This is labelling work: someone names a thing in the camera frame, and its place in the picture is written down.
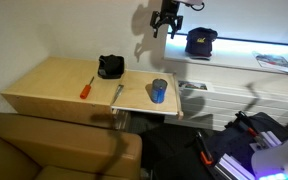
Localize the orange black clamp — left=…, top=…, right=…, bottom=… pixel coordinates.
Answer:
left=234, top=110, right=268, bottom=145
left=195, top=130, right=215, bottom=167

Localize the printed magazine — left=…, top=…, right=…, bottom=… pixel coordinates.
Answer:
left=251, top=50, right=288, bottom=76

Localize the white radiator cover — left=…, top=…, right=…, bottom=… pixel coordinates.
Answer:
left=163, top=61, right=288, bottom=132

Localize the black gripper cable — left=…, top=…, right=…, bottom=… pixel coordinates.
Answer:
left=187, top=1, right=206, bottom=12

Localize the small printed photo card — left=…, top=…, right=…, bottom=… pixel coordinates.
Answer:
left=177, top=79, right=209, bottom=92

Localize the blue cylindrical can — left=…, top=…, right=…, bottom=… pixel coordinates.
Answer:
left=151, top=78, right=169, bottom=105

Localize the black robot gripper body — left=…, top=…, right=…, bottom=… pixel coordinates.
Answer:
left=159, top=0, right=182, bottom=23

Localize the wooden sliding tray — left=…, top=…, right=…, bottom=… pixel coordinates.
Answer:
left=110, top=69, right=184, bottom=121

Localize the navy baseball cap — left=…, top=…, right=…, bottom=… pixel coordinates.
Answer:
left=184, top=27, right=219, bottom=60

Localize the slim metal hand tool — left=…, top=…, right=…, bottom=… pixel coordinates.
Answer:
left=110, top=84, right=125, bottom=106

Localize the brown leather armchair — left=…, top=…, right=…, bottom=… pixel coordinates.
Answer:
left=0, top=112, right=143, bottom=180

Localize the orange handled screwdriver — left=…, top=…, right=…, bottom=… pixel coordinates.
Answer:
left=79, top=76, right=95, bottom=100

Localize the aluminium extrusion frame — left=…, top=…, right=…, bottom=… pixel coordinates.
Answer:
left=213, top=130, right=283, bottom=180

